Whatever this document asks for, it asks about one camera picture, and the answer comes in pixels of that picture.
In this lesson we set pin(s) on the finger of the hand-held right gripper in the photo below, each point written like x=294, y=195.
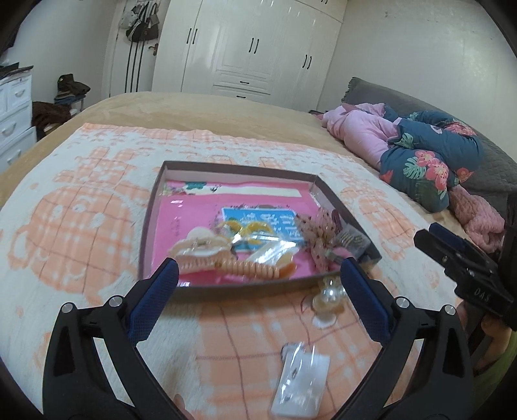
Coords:
x=476, y=290
x=448, y=236

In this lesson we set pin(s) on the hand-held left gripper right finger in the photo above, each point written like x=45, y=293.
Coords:
x=365, y=299

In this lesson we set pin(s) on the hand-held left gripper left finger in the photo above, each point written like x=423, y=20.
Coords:
x=155, y=299

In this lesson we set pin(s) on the dark hairpin packet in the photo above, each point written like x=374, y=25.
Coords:
x=351, y=240

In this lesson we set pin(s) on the brown cardboard box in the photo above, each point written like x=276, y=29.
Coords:
x=242, y=288

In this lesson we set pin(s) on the small earring card packet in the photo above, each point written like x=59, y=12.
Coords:
x=301, y=379

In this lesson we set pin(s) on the clear packet with white card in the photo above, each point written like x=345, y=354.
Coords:
x=270, y=252

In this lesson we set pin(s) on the yellow rings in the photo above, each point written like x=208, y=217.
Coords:
x=246, y=228

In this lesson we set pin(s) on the person's right hand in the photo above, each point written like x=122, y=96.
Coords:
x=501, y=335

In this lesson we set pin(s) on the pink fuzzy blanket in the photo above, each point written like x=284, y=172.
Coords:
x=480, y=222

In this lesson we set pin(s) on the pearl hair clip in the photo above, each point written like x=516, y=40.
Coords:
x=329, y=301

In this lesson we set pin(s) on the beige hair claw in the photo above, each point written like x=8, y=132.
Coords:
x=198, y=250

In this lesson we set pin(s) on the blue floral quilt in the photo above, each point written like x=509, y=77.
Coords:
x=428, y=161

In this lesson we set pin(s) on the pink printed sheet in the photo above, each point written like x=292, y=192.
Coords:
x=181, y=218

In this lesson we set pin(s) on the grey quilted pillow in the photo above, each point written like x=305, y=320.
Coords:
x=492, y=161

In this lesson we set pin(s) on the orange and white fleece blanket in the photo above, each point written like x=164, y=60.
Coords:
x=80, y=202

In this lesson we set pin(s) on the pink jacket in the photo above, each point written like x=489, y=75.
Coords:
x=359, y=133

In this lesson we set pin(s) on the beige bedspread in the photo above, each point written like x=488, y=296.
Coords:
x=202, y=109

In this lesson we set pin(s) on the brown clothes heap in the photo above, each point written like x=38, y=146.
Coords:
x=50, y=115

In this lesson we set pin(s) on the white drawer cabinet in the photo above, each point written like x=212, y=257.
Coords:
x=14, y=121

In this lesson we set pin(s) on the dark folded clothes pile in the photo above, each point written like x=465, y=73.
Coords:
x=72, y=87

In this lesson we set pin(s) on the white door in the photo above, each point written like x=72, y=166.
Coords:
x=117, y=68

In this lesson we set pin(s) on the white wardrobe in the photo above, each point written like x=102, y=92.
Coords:
x=250, y=44

